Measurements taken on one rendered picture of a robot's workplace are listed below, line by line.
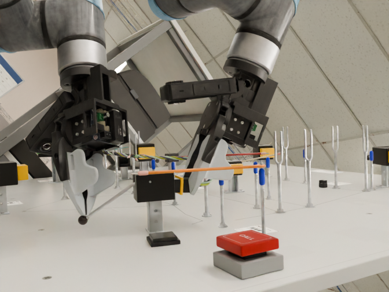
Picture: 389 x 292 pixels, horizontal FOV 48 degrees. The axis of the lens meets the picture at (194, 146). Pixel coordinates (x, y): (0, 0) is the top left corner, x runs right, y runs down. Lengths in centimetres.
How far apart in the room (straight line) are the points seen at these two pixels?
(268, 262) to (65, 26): 46
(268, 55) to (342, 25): 265
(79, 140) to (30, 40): 19
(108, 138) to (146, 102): 115
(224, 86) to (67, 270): 34
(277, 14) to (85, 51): 29
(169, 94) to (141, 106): 114
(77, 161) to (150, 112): 116
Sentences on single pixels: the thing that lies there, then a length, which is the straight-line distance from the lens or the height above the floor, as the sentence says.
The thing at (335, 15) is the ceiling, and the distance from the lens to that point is 330.
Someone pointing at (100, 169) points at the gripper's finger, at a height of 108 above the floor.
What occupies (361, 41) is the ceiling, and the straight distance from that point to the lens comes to 330.
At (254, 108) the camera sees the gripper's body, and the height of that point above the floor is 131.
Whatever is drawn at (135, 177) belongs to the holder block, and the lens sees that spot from 64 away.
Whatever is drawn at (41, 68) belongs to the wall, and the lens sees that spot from 843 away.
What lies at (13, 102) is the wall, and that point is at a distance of 826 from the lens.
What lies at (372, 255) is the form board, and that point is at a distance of 56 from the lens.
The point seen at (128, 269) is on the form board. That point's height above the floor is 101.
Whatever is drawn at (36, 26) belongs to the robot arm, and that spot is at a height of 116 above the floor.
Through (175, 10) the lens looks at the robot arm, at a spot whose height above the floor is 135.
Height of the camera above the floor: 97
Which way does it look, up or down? 21 degrees up
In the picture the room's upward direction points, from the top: 47 degrees clockwise
